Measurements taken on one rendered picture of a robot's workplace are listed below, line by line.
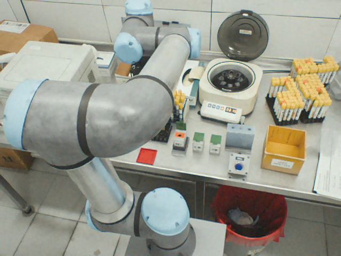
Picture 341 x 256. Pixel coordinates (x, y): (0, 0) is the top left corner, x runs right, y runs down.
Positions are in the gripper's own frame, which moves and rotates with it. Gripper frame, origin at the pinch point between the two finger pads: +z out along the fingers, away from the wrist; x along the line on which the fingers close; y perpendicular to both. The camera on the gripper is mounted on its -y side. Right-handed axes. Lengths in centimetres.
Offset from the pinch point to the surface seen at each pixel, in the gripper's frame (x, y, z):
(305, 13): -51, -50, -5
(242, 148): 2.7, -32.3, 20.7
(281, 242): 2, -65, 109
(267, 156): 10.0, -40.6, 13.4
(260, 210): -5, -49, 87
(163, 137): 4.1, -1.6, 19.4
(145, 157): 13.2, 3.7, 21.5
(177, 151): 9.1, -8.3, 20.4
